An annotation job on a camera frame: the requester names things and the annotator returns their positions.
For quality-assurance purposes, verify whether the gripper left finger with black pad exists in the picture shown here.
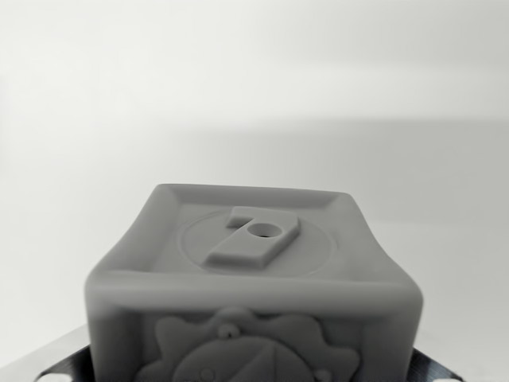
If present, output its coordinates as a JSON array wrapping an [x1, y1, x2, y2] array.
[[0, 324, 95, 382]]

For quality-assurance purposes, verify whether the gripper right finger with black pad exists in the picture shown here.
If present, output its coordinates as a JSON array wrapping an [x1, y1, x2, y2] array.
[[411, 332, 509, 382]]

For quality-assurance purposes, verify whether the grey embossed rubber cube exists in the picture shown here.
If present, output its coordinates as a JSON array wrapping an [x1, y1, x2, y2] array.
[[83, 183, 425, 382]]

